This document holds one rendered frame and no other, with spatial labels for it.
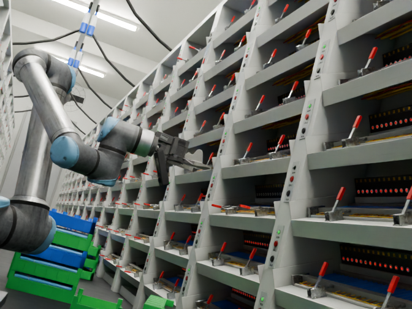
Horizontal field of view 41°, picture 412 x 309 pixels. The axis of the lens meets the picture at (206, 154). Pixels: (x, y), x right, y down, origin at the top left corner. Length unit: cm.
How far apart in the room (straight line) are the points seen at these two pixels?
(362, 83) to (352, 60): 25
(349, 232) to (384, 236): 13
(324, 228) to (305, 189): 20
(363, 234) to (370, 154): 19
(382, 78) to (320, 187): 38
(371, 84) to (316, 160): 26
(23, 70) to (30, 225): 54
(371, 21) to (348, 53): 18
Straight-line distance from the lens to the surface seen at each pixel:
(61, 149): 170
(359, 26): 163
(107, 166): 176
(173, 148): 183
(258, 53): 238
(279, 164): 175
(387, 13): 153
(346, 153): 143
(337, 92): 158
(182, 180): 277
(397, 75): 138
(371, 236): 126
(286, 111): 185
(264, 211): 180
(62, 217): 264
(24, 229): 199
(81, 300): 263
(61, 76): 219
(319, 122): 163
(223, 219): 206
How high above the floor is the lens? 38
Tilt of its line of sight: 10 degrees up
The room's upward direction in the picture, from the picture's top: 15 degrees clockwise
